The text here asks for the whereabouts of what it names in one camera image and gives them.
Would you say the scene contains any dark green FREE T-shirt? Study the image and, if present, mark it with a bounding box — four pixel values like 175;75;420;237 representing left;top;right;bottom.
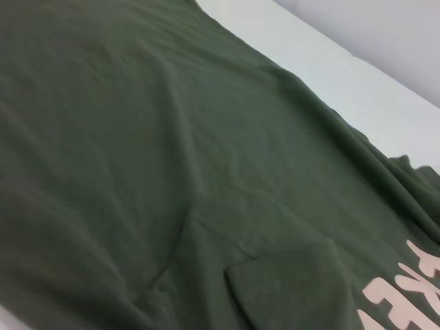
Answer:
0;0;440;330

